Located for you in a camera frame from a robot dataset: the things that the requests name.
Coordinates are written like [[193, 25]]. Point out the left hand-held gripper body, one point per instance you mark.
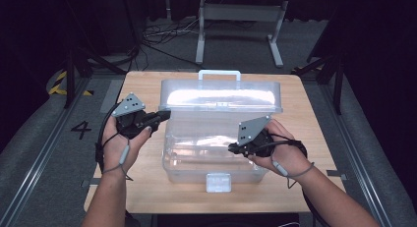
[[132, 122]]

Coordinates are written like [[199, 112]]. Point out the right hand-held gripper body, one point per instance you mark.
[[254, 138]]

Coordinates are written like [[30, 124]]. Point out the clear plastic storage box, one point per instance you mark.
[[216, 168]]

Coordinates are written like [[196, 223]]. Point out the person's left hand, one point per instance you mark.
[[114, 148]]

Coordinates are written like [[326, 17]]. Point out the person's right hand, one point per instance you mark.
[[288, 158]]

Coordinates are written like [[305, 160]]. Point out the black metal stand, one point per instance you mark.
[[70, 73], [337, 73]]

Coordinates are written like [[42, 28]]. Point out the yellow black floor tape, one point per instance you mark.
[[60, 77]]

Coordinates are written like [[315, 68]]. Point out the white metal table frame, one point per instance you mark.
[[241, 12]]

